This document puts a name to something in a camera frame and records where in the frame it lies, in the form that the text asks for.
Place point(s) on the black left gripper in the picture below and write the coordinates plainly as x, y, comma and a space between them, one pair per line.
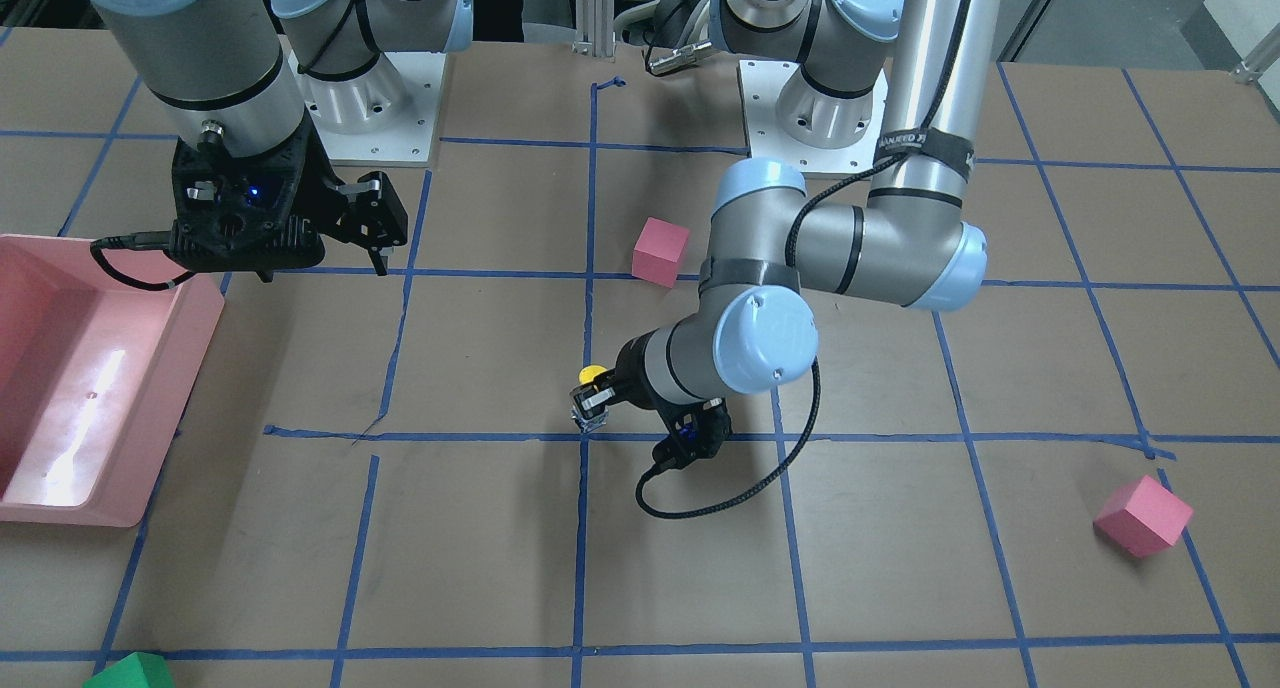
631, 364

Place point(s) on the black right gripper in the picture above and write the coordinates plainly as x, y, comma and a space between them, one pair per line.
316, 176

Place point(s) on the yellow push button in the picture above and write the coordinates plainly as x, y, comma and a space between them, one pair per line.
589, 400

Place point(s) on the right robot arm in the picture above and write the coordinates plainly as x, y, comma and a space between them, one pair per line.
251, 86

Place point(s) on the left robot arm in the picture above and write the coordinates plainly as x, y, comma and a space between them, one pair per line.
769, 240

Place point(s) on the pink cube table centre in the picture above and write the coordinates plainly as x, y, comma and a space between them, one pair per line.
659, 251

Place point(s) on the pink plastic bin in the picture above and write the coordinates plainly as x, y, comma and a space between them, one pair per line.
95, 377

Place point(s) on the green cube near pink bin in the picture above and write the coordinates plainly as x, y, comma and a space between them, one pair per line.
136, 670

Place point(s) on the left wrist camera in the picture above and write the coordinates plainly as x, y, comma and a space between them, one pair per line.
695, 432

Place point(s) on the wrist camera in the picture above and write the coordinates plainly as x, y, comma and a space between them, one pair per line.
255, 214
695, 432

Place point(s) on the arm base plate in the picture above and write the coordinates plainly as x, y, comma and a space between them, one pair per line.
822, 136
386, 118

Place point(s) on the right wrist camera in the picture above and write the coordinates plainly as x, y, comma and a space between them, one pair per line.
255, 214

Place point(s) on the aluminium frame post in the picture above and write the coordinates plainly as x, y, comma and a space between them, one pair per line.
594, 30

